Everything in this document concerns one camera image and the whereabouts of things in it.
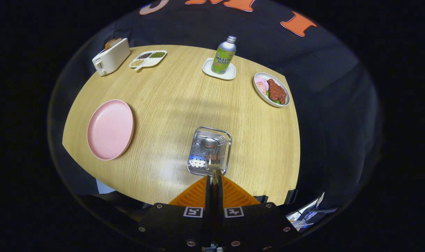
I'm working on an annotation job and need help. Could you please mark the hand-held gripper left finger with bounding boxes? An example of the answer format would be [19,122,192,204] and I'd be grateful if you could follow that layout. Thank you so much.
[137,175,214,252]

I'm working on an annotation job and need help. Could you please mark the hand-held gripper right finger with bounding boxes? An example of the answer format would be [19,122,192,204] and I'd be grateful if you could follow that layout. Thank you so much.
[216,175,298,252]

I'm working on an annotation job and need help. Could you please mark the fork with brown handle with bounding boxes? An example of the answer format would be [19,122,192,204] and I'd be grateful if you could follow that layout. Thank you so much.
[206,154,222,186]

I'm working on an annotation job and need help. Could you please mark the metal spoon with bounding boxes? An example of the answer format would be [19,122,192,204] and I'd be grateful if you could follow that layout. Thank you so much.
[200,138,220,168]

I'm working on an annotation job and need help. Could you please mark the metal cutlery drainer basket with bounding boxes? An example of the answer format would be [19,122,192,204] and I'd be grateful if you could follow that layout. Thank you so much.
[187,126,232,176]

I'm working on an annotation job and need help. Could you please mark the white oval food plate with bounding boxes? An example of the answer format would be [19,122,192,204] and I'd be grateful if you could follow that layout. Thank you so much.
[253,72,291,107]

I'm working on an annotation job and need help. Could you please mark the pink round plate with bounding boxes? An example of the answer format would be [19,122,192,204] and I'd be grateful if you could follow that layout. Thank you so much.
[87,99,135,161]

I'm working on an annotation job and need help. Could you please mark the brown meat piece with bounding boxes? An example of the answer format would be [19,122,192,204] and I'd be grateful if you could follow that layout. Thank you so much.
[267,79,287,104]

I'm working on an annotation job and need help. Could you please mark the pink ham slices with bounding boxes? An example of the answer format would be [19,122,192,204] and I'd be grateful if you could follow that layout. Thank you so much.
[255,77,269,96]

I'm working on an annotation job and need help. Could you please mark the white square coaster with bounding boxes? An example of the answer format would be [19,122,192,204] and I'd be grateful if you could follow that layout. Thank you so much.
[202,57,237,81]

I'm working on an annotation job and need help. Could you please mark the green soda bottle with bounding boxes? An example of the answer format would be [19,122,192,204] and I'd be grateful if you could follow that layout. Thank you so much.
[211,36,237,75]

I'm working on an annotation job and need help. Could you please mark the white divided snack dish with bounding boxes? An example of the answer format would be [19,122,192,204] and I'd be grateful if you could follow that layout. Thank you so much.
[129,50,168,71]

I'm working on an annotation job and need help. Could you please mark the cream white toaster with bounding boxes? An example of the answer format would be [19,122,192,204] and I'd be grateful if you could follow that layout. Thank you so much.
[92,38,132,77]

